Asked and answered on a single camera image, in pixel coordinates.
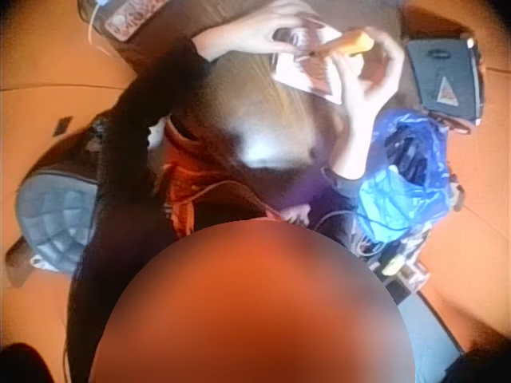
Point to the blue plastic bag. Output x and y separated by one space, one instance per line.
403 199

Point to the small black floor item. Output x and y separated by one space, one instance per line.
62 126

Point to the dark zip case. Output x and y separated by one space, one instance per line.
443 77

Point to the small yellow device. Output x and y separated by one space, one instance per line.
393 265

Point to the person's left hand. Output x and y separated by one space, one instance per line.
243 38

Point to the person's right hand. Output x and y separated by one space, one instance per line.
365 88

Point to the grey padded backpack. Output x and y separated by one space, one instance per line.
56 223

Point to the patterned paper card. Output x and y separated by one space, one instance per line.
309 73

